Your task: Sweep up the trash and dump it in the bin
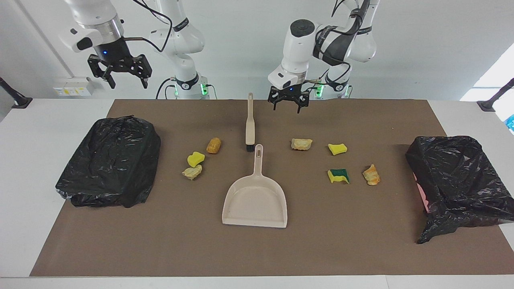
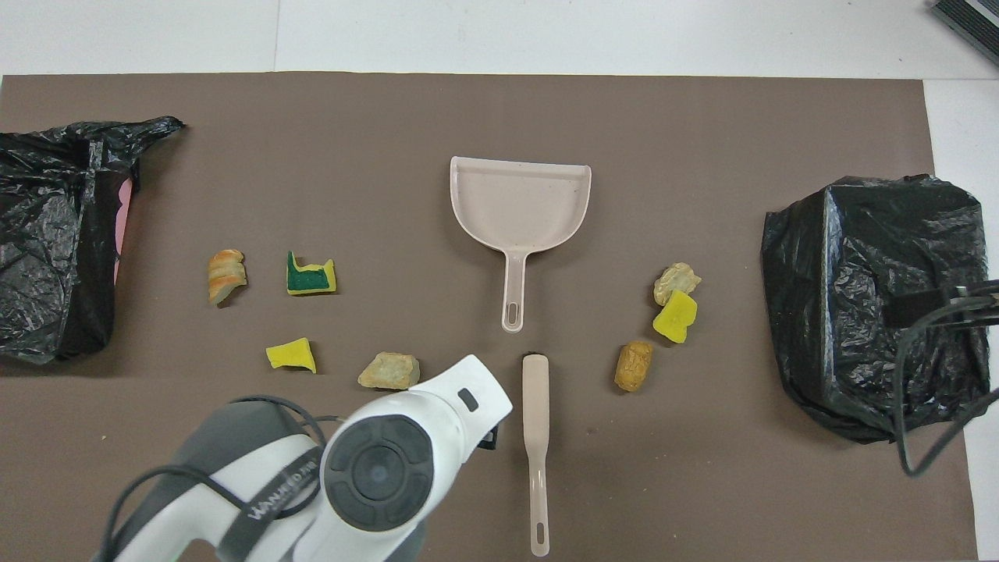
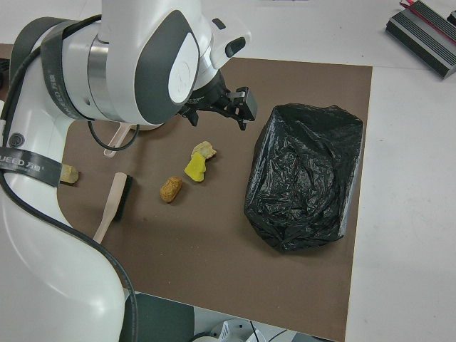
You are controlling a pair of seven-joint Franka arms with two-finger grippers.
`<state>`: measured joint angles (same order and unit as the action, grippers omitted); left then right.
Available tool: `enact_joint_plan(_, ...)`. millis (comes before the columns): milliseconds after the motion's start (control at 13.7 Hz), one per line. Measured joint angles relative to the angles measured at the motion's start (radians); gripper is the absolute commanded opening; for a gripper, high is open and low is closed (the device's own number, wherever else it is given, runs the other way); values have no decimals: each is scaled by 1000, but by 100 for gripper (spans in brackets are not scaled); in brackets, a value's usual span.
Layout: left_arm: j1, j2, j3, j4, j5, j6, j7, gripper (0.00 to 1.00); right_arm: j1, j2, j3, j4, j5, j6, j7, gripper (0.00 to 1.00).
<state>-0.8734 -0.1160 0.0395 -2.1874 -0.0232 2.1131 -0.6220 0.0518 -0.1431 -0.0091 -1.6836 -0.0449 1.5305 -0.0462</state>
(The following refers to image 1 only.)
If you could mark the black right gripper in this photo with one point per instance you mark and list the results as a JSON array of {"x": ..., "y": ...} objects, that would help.
[{"x": 114, "y": 54}]

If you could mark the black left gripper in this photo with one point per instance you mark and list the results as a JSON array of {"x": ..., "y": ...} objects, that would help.
[{"x": 290, "y": 94}]

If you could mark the pale beige sponge chunk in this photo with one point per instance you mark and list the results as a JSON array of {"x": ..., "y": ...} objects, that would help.
[{"x": 301, "y": 144}]

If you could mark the beige hand brush black bristles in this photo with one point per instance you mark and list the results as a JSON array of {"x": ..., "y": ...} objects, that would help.
[{"x": 250, "y": 128}]

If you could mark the small yellow sponge wedge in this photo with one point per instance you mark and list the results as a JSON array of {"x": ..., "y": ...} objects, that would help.
[{"x": 337, "y": 149}]

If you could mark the brown cork-like sponge roll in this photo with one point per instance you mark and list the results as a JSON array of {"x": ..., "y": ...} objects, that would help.
[{"x": 214, "y": 145}]

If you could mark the green and yellow sponge piece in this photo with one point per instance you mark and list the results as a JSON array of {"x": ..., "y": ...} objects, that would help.
[{"x": 338, "y": 176}]

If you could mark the beige plastic dustpan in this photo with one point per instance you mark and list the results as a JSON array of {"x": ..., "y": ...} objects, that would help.
[{"x": 255, "y": 204}]

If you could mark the orange striped sponge piece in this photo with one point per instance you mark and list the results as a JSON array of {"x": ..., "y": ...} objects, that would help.
[{"x": 371, "y": 175}]

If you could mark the pale sponge scrap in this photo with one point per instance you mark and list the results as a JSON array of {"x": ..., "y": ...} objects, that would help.
[{"x": 192, "y": 172}]

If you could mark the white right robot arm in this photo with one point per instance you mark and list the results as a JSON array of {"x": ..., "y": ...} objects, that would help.
[{"x": 180, "y": 40}]

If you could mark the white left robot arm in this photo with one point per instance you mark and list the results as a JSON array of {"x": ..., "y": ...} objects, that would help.
[{"x": 299, "y": 52}]

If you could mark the pink plastic bin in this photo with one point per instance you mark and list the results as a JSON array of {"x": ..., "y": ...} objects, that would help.
[{"x": 421, "y": 196}]

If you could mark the left black garbage bag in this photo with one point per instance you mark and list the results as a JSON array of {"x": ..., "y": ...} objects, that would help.
[{"x": 108, "y": 160}]

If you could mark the black garbage bag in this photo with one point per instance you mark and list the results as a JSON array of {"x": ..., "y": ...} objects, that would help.
[
  {"x": 108, "y": 160},
  {"x": 461, "y": 180}
]

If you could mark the large brown table mat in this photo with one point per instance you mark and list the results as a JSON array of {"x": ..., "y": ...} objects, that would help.
[{"x": 261, "y": 249}]

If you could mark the right black garbage bag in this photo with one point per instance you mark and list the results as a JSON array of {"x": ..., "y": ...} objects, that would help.
[{"x": 461, "y": 180}]

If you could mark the blue plastic object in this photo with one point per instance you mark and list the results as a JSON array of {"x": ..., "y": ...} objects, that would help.
[{"x": 510, "y": 122}]

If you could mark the white wall outlet box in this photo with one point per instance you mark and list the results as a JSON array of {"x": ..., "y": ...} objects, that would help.
[{"x": 74, "y": 86}]

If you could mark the black camera stand foot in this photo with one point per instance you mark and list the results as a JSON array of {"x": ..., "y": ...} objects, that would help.
[
  {"x": 14, "y": 96},
  {"x": 496, "y": 96}
]

